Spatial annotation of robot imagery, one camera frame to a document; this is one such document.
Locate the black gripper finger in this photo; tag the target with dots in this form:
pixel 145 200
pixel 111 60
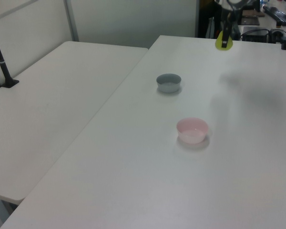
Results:
pixel 233 23
pixel 226 33

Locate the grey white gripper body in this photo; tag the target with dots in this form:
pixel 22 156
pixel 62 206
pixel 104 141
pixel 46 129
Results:
pixel 231 6

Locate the green yellow pear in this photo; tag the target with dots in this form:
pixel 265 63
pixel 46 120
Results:
pixel 218 44

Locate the grey plastic bowl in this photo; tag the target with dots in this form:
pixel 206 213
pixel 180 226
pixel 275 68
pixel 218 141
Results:
pixel 168 83

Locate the pink plastic bowl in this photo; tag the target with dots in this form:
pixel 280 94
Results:
pixel 192 131

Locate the black flat board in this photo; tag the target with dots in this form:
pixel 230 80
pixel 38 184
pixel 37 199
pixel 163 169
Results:
pixel 249 21

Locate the brown flat board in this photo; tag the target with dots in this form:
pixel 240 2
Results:
pixel 252 12

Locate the black equipment box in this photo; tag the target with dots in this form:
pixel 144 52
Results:
pixel 255 35

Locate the black keyboard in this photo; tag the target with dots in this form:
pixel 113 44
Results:
pixel 277 13

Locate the grey metal partition post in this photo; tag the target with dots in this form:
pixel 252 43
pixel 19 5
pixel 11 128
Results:
pixel 71 20

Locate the black camera stand pole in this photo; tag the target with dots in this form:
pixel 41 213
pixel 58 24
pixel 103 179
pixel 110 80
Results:
pixel 1 62

